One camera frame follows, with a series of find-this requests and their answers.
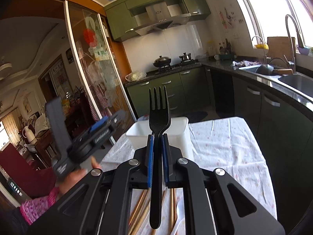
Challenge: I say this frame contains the black plastic fork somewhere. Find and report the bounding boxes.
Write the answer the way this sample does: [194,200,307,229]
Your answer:
[149,86,170,230]

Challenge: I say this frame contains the white plastic spoon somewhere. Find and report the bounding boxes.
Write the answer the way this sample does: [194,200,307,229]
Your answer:
[171,199,185,235]

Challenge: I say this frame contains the pink floral sleeve forearm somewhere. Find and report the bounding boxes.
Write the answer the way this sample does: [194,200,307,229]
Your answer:
[20,187,59,225]

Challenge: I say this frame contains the tall steel kitchen faucet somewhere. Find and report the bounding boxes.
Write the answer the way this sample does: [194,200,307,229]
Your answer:
[284,14,306,74]

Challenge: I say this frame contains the person's left hand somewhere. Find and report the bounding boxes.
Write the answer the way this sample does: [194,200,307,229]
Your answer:
[58,169,87,197]

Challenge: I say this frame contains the red checkered apron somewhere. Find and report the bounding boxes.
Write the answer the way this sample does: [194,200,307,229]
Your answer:
[79,52,112,117]

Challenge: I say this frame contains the wooden dining table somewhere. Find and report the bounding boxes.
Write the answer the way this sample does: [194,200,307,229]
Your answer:
[24,129,57,168]

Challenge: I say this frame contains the white plastic utensil holder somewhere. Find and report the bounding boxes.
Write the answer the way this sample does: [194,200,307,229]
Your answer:
[125,116,194,162]

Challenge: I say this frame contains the dark red dining chair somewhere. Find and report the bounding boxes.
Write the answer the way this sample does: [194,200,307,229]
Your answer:
[0,143,56,198]

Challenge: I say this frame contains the white plastic bag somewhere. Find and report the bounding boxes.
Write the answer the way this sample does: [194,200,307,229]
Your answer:
[125,71,146,82]

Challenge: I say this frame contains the white floral tablecloth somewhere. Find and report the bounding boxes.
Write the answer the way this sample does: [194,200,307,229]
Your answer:
[100,117,277,234]

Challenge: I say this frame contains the sliding glass door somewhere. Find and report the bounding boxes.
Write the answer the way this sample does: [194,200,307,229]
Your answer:
[64,1,136,144]

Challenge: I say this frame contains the black wok with lid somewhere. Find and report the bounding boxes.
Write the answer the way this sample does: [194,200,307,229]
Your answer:
[153,56,171,68]

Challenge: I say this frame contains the gas stove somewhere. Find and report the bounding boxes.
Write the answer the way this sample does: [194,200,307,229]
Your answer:
[147,60,201,76]

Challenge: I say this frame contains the steel pot with lid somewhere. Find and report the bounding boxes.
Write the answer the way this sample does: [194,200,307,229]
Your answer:
[179,52,192,63]

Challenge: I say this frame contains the green upper cabinets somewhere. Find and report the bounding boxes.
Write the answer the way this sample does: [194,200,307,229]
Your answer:
[104,0,211,42]

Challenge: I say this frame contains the green cabinets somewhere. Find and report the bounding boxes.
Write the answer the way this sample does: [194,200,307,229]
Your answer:
[104,0,211,42]
[124,63,312,231]

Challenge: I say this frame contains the large oil bottle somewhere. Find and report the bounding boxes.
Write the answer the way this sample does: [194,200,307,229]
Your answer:
[207,40,216,57]

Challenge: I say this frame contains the steel range hood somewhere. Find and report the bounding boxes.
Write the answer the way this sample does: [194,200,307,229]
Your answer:
[130,0,191,36]

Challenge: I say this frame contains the condiment bottles tray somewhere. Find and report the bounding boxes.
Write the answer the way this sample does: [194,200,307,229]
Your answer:
[219,39,237,61]

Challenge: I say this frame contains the green lower cabinets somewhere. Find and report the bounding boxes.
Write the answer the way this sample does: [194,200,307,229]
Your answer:
[124,63,312,231]

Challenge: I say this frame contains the crumpled dish cloth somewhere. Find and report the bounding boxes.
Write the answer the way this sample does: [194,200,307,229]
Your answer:
[231,60,259,67]

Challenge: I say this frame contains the small steel faucet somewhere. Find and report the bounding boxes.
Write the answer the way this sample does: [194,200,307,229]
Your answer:
[251,35,268,64]

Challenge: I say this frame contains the stainless steel sink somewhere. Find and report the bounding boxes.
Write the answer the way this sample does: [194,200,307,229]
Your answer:
[239,65,312,110]

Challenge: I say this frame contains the wooden cutting board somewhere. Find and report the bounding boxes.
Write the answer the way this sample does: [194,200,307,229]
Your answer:
[267,37,296,68]

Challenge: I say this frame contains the black pan wooden handle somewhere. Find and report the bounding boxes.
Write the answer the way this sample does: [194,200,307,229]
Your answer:
[256,57,295,76]

